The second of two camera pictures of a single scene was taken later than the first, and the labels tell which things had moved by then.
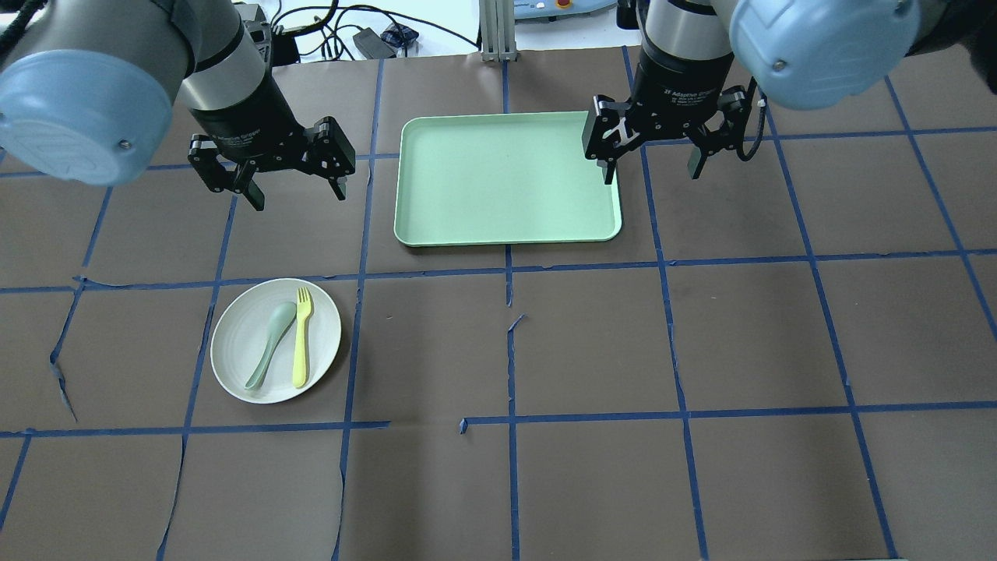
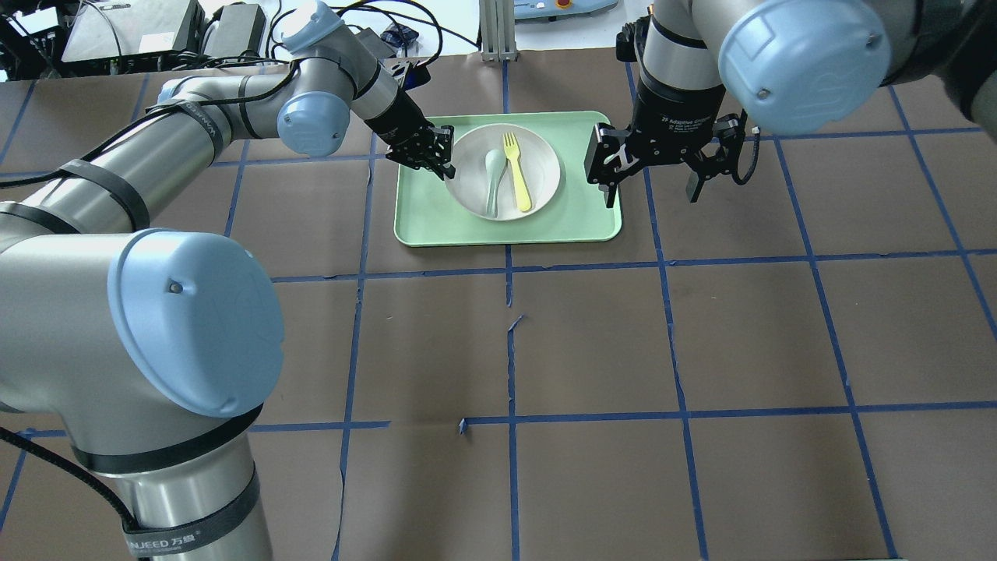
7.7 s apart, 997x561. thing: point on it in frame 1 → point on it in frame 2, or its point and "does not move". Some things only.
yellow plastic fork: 299,370 → 512,150
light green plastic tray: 499,179 does not move
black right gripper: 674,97 → 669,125
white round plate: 242,328 → 503,172
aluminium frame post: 497,23 does not move
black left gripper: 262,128 → 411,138
